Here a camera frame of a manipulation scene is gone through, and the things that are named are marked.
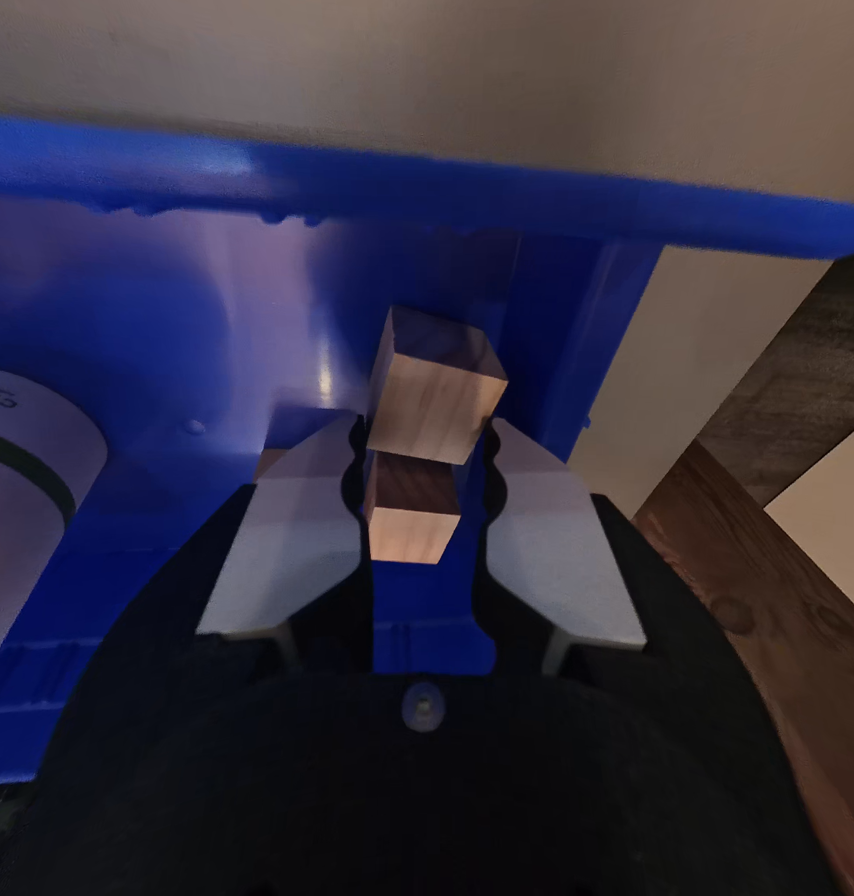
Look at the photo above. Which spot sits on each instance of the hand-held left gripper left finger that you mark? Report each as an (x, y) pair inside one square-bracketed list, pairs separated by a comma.
[(287, 553)]

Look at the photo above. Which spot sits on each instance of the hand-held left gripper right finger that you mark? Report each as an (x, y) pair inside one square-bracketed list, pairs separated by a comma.
[(560, 560)]

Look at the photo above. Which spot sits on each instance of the wooden cube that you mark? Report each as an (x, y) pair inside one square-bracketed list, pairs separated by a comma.
[(427, 406), (269, 465), (409, 535)]

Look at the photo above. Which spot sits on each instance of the white paper cup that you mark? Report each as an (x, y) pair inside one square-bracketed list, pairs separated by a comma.
[(21, 525)]

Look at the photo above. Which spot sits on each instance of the blue plastic bin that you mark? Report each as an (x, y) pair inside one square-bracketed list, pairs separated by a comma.
[(154, 315)]

